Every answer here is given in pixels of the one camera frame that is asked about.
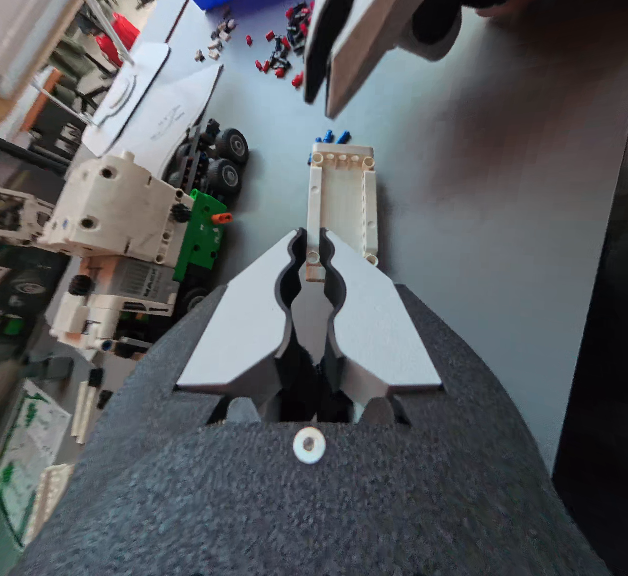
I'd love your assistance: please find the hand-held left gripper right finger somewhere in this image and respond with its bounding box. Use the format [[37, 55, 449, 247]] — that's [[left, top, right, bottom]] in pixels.
[[319, 228, 443, 421]]

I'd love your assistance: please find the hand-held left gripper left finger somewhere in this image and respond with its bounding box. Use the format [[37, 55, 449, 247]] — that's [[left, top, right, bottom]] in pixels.
[[175, 228, 304, 421]]

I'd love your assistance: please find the white lego panel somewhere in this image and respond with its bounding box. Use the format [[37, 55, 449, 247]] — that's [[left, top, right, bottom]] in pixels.
[[305, 142, 379, 283]]

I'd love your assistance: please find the white lego beam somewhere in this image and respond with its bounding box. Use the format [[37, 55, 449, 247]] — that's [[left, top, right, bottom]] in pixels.
[[71, 380, 102, 444]]

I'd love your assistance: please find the white green lego truck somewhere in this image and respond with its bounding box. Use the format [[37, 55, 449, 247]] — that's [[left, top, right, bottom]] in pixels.
[[0, 117, 250, 361]]

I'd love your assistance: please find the lego instruction booklet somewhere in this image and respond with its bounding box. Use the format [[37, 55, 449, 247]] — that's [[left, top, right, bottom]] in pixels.
[[105, 63, 224, 179]]

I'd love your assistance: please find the pile of red black pins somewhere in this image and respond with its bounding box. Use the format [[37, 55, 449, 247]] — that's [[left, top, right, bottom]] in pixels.
[[245, 0, 315, 89]]

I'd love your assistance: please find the pile of grey white pieces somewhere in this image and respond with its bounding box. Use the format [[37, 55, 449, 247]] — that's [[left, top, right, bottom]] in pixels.
[[194, 7, 238, 63]]

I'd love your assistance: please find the red bag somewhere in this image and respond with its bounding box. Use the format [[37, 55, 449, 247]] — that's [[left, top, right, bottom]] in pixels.
[[96, 12, 140, 67]]

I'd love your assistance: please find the white green printed paper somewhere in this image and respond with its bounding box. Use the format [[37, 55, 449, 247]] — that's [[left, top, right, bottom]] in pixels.
[[0, 380, 74, 550]]

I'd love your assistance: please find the tilted display panel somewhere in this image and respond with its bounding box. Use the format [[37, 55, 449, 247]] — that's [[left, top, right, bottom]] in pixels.
[[0, 0, 111, 106]]

